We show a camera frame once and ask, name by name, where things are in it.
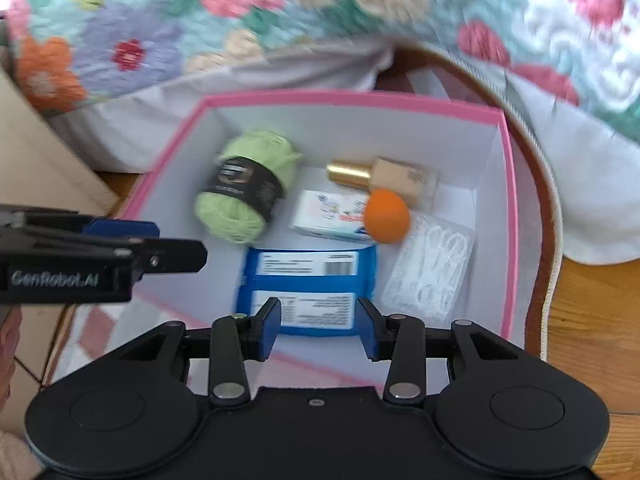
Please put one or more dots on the gold cap foundation bottle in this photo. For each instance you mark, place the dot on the gold cap foundation bottle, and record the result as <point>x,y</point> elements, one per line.
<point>405,177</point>

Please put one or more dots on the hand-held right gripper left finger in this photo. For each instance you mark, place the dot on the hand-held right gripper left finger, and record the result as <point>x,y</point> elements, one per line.
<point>270,327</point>

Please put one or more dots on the clear floss pick box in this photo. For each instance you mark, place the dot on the clear floss pick box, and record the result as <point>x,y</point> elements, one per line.
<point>435,265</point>

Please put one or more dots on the green yarn ball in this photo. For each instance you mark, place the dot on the green yarn ball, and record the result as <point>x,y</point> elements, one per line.
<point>240,210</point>

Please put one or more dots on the orange makeup sponge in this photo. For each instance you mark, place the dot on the orange makeup sponge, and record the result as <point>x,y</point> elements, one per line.
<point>387,217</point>

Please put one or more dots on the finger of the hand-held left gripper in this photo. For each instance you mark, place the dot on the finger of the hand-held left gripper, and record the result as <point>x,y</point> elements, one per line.
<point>170,257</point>
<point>125,229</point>

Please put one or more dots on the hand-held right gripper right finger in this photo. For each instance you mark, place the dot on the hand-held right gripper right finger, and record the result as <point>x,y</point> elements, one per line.
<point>367,330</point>

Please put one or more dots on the white tissue packet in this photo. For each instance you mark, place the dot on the white tissue packet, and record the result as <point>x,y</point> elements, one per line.
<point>320,215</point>

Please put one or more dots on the fluffy pale pink cloth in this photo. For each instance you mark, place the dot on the fluffy pale pink cloth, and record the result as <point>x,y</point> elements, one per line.
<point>12,455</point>

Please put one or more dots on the blue wet wipes packet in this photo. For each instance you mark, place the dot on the blue wet wipes packet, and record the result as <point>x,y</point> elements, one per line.
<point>310,285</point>

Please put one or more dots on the pink cardboard box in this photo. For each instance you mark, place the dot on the pink cardboard box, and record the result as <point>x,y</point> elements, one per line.
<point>350,130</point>

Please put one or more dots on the floral quilted bedspread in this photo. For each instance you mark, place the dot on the floral quilted bedspread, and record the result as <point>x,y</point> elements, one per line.
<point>150,35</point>

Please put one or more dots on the checkered floor rug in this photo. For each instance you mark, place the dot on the checkered floor rug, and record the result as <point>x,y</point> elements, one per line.
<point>542,240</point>

